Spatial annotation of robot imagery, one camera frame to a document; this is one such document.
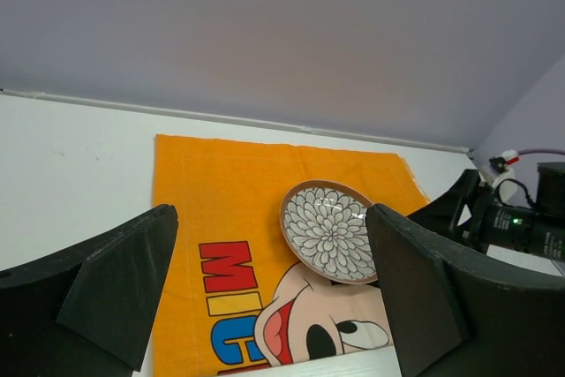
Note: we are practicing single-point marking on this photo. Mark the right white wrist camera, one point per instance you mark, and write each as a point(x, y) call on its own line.
point(498, 173)

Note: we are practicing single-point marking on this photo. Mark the yellow cartoon mouse placemat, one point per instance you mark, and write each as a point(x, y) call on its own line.
point(236, 297)

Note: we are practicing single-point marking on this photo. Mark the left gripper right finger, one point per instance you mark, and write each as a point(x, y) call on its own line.
point(455, 312)

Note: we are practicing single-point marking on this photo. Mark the floral patterned plate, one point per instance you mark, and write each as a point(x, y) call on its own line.
point(323, 223)

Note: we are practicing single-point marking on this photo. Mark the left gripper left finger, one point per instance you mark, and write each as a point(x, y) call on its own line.
point(89, 309)

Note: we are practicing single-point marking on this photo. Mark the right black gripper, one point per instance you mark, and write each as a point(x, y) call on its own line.
point(537, 229)

